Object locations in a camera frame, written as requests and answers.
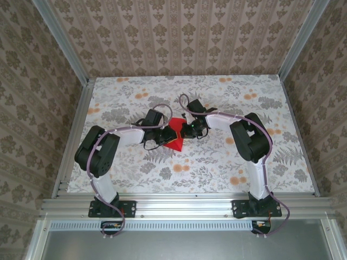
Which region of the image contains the red square paper sheet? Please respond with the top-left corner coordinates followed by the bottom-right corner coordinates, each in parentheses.
top-left (162, 118), bottom-right (185, 152)

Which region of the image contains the grey metal sheet panel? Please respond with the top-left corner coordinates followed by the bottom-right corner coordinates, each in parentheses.
top-left (25, 219), bottom-right (342, 260)

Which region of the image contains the floral patterned table cover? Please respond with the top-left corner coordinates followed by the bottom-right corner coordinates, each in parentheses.
top-left (66, 75), bottom-right (317, 194)

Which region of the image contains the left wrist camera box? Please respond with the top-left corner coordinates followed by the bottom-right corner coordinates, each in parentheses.
top-left (144, 108), bottom-right (165, 128)

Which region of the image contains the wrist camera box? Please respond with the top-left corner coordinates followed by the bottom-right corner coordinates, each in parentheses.
top-left (186, 99), bottom-right (207, 118)
top-left (144, 108), bottom-right (165, 128)

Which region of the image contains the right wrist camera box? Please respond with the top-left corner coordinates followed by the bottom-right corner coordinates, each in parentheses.
top-left (186, 99), bottom-right (207, 118)

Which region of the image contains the long aluminium base rail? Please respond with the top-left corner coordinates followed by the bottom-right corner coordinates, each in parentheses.
top-left (40, 197), bottom-right (336, 219)

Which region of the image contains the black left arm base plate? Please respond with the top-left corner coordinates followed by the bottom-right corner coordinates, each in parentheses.
top-left (88, 199), bottom-right (136, 218)

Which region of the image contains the aluminium side rail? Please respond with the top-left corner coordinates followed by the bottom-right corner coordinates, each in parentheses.
top-left (280, 77), bottom-right (321, 197)
top-left (51, 78), bottom-right (96, 198)

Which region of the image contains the grey slotted cable duct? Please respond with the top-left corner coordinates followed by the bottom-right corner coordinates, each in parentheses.
top-left (50, 219), bottom-right (254, 231)

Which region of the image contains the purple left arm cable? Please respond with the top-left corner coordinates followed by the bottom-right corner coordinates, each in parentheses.
top-left (86, 103), bottom-right (174, 241)

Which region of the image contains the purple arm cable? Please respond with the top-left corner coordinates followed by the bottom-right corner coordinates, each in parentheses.
top-left (180, 94), bottom-right (291, 239)
top-left (86, 103), bottom-right (174, 241)

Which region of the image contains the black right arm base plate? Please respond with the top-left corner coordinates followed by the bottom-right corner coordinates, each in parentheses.
top-left (232, 199), bottom-right (282, 219)

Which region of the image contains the black connector box with wires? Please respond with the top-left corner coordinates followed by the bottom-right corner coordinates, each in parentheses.
top-left (100, 220), bottom-right (125, 236)
top-left (251, 220), bottom-right (272, 235)

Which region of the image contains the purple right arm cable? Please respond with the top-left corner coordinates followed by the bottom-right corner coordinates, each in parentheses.
top-left (180, 94), bottom-right (291, 239)

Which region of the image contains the aluminium corner post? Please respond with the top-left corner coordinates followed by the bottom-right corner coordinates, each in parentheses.
top-left (278, 0), bottom-right (333, 80)
top-left (32, 0), bottom-right (91, 87)

